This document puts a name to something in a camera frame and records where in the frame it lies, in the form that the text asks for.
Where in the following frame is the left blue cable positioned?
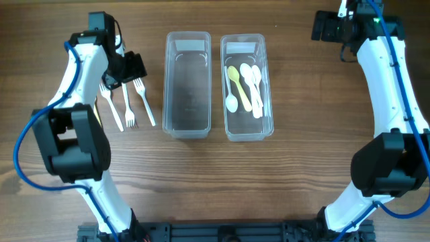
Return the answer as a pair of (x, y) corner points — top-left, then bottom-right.
(12, 40), (120, 242)

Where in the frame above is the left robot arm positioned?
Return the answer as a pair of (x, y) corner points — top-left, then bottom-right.
(30, 11), (147, 241)

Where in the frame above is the white spoon bowl down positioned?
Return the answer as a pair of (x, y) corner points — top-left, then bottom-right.
(224, 66), (239, 113)

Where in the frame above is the right clear plastic container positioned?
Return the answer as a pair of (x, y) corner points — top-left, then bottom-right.
(220, 34), (274, 142)

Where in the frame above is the yellow-green plastic spoon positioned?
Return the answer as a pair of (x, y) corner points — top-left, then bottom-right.
(227, 66), (252, 112)

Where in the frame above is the yellow plastic fork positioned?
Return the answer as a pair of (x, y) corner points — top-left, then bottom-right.
(93, 97), (103, 128)

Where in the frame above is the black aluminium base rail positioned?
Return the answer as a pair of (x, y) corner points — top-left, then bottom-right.
(77, 220), (376, 242)

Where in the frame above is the white spoon container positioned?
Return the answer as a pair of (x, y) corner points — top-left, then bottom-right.
(251, 65), (263, 117)

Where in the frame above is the white fork container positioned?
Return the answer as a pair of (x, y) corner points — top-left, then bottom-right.
(133, 77), (156, 126)

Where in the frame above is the clear plastic container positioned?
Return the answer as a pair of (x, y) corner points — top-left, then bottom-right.
(163, 31), (212, 139)
(220, 34), (274, 142)

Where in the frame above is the white fork tines down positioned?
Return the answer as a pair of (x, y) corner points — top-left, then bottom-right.
(122, 83), (138, 128)

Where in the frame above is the left clear plastic container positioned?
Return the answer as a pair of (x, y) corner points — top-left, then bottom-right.
(163, 31), (212, 139)

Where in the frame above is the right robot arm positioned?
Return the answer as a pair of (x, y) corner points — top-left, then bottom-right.
(311, 1), (429, 241)

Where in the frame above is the white spoon wide handle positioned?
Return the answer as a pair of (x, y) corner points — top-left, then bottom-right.
(261, 66), (269, 117)

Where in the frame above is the large white plastic spoon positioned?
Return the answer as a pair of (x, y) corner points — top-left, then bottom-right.
(240, 63), (263, 119)

